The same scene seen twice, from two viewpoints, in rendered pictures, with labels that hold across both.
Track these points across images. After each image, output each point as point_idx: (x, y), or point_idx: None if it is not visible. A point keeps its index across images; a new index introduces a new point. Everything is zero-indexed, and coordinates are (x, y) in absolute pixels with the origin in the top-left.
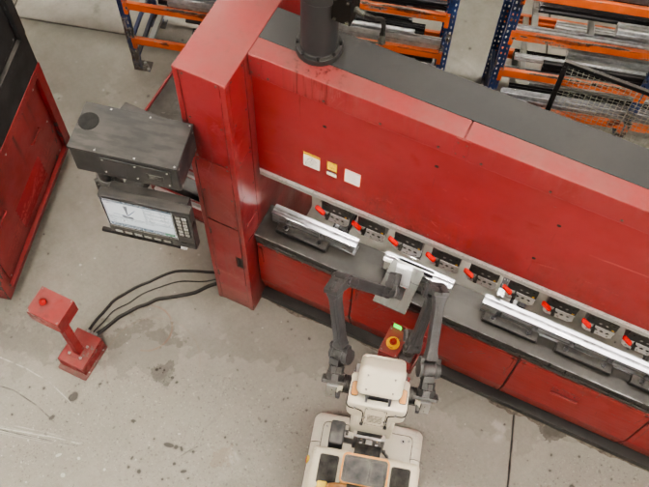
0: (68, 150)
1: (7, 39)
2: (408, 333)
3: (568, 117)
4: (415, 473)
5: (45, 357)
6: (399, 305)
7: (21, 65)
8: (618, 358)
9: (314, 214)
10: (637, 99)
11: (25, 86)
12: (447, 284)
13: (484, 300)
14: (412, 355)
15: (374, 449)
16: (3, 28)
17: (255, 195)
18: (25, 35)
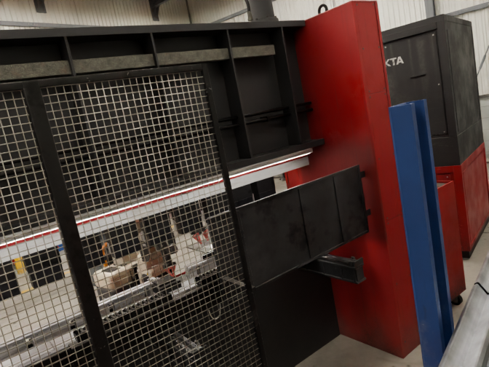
0: (471, 260)
1: (438, 126)
2: (170, 243)
3: (199, 162)
4: (107, 274)
5: None
6: (193, 245)
7: (441, 150)
8: (19, 336)
9: (392, 360)
10: (121, 94)
11: (437, 164)
12: (188, 264)
13: (158, 277)
14: (164, 264)
15: (137, 264)
16: (438, 118)
17: (299, 182)
18: (456, 138)
